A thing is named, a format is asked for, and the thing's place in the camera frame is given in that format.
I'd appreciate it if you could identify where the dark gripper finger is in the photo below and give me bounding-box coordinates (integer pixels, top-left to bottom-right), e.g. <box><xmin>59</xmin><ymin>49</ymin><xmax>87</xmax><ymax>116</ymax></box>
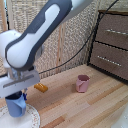
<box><xmin>21</xmin><ymin>88</ymin><xmax>28</xmax><ymax>101</ymax></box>

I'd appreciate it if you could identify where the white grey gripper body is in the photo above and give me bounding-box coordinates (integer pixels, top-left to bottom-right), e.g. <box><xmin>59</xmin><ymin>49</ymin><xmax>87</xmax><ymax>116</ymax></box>
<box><xmin>0</xmin><ymin>67</ymin><xmax>41</xmax><ymax>99</ymax></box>

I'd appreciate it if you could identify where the bright blue vase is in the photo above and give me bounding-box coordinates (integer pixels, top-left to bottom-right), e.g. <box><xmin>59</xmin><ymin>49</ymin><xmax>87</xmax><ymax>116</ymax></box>
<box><xmin>4</xmin><ymin>92</ymin><xmax>27</xmax><ymax>118</ymax></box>

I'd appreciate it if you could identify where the orange wooden block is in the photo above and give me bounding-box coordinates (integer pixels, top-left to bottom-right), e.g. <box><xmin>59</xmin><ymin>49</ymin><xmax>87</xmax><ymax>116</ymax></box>
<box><xmin>33</xmin><ymin>83</ymin><xmax>49</xmax><ymax>93</ymax></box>

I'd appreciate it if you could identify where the white plate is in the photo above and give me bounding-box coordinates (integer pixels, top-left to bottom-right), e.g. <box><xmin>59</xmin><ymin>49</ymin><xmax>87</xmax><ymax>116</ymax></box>
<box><xmin>0</xmin><ymin>103</ymin><xmax>41</xmax><ymax>128</ymax></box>

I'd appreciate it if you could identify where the pink plastic cup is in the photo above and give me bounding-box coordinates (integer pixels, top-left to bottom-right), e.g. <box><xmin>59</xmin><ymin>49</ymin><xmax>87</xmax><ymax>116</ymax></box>
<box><xmin>75</xmin><ymin>74</ymin><xmax>91</xmax><ymax>94</ymax></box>

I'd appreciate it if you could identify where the wicker room divider screen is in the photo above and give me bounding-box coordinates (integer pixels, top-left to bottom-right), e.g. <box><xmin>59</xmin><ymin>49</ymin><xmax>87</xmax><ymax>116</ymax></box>
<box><xmin>0</xmin><ymin>0</ymin><xmax>128</xmax><ymax>78</ymax></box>

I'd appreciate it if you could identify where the brown wooden dresser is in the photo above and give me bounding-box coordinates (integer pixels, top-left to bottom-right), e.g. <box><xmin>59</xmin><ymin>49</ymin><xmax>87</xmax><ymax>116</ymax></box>
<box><xmin>86</xmin><ymin>9</ymin><xmax>128</xmax><ymax>83</ymax></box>

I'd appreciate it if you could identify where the black cable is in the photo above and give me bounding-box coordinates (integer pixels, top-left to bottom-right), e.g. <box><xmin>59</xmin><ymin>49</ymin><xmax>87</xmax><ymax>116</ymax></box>
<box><xmin>38</xmin><ymin>0</ymin><xmax>120</xmax><ymax>75</ymax></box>

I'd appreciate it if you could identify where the silver drawer handle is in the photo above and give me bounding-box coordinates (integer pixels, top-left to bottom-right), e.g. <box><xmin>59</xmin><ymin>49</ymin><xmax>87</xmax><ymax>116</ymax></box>
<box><xmin>96</xmin><ymin>54</ymin><xmax>123</xmax><ymax>67</ymax></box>
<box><xmin>105</xmin><ymin>28</ymin><xmax>128</xmax><ymax>37</ymax></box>

